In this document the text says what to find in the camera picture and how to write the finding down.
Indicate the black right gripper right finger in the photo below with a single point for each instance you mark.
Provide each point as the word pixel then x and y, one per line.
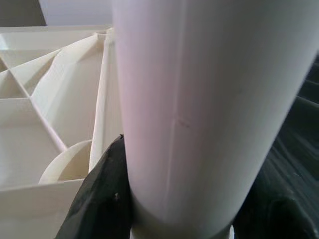
pixel 286 216

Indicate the white plastic table leg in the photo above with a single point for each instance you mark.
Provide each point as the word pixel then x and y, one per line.
pixel 199 99

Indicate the white plastic children table top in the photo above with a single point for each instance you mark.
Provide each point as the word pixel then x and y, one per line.
pixel 49 99

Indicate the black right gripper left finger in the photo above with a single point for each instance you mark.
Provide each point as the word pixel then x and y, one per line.
pixel 99 194

